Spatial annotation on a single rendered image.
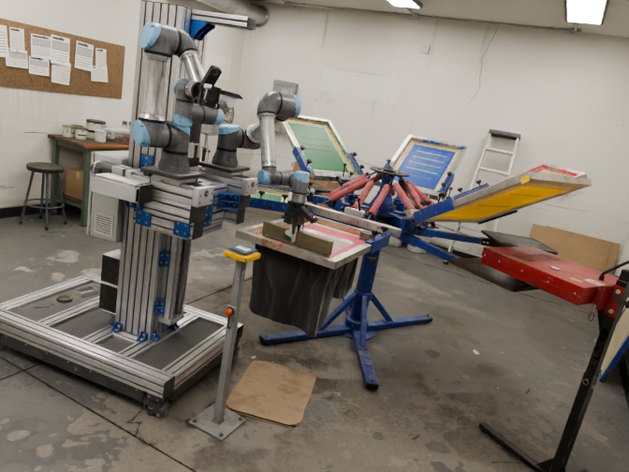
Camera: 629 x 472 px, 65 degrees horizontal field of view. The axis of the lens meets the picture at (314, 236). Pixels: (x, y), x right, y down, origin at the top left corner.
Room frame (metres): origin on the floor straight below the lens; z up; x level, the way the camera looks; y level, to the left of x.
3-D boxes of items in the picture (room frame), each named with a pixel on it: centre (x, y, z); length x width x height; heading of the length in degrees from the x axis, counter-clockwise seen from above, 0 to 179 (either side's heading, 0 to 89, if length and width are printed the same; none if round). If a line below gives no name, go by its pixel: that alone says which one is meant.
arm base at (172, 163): (2.41, 0.74, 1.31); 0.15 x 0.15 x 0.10
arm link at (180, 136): (2.41, 0.74, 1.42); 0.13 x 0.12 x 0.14; 137
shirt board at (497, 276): (3.15, -0.85, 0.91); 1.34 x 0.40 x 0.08; 35
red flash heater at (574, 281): (2.54, -1.28, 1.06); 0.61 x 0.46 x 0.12; 35
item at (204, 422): (2.28, 0.32, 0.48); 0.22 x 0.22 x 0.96; 65
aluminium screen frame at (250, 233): (2.74, -0.02, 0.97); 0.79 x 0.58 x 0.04; 155
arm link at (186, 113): (2.15, 0.62, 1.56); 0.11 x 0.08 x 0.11; 137
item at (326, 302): (2.61, -0.18, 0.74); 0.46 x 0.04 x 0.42; 155
